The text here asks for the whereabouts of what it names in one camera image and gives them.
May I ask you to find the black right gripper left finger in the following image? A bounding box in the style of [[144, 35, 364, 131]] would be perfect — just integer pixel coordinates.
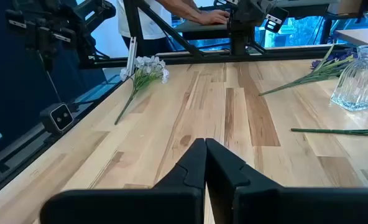
[[39, 138, 208, 224]]

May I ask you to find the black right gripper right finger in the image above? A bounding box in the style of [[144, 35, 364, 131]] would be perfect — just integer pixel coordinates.
[[205, 138, 368, 224]]

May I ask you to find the purple artificial flower bunch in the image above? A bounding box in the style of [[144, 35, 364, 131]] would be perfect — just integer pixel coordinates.
[[258, 43, 359, 97], [290, 126, 368, 136]]

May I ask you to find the white artificial flower bunch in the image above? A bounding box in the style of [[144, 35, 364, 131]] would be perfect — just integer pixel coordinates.
[[114, 55, 170, 126]]

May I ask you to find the clear ribbed glass vase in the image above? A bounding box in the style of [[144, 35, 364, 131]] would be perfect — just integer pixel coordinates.
[[329, 45, 368, 112]]

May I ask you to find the grey shelf board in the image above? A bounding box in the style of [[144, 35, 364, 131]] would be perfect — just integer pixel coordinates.
[[171, 20, 231, 34]]

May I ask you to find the person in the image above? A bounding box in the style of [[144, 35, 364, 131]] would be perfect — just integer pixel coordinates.
[[115, 0, 231, 57]]

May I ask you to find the person's hand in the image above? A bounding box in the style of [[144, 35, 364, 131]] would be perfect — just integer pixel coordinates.
[[199, 9, 231, 26]]

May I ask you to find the light wooden side table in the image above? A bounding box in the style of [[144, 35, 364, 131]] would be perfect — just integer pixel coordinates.
[[334, 27, 368, 47]]

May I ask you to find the small black table camera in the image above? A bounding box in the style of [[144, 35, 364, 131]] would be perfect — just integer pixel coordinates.
[[40, 102, 75, 135]]

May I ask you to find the silver aluminium extrusion post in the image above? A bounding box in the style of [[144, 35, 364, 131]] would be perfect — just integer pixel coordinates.
[[126, 36, 138, 78]]

